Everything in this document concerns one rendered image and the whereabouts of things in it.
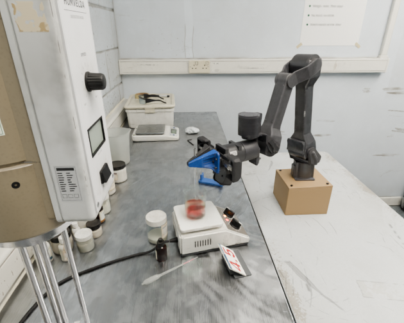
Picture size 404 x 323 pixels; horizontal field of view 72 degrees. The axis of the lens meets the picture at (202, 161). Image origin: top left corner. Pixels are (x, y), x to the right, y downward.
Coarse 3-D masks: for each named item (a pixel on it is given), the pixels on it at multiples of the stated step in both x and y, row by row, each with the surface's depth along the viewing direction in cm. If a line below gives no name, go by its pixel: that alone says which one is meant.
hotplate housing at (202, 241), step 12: (216, 228) 76; (180, 240) 74; (192, 240) 74; (204, 240) 75; (216, 240) 76; (228, 240) 77; (240, 240) 79; (180, 252) 75; (192, 252) 76; (204, 252) 77
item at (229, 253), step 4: (224, 248) 75; (224, 252) 73; (228, 252) 75; (232, 252) 76; (228, 256) 72; (232, 256) 74; (228, 260) 70; (232, 260) 72; (236, 260) 73; (232, 264) 70; (236, 264) 71; (232, 268) 68; (236, 268) 69; (240, 268) 71
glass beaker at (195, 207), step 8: (184, 192) 75; (192, 192) 79; (200, 192) 79; (184, 200) 76; (192, 200) 73; (200, 200) 74; (184, 208) 78; (192, 208) 74; (200, 208) 75; (192, 216) 75; (200, 216) 76
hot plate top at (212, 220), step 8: (176, 208) 82; (208, 208) 82; (176, 216) 78; (184, 216) 78; (208, 216) 78; (216, 216) 78; (184, 224) 75; (192, 224) 75; (200, 224) 75; (208, 224) 75; (216, 224) 75; (184, 232) 73
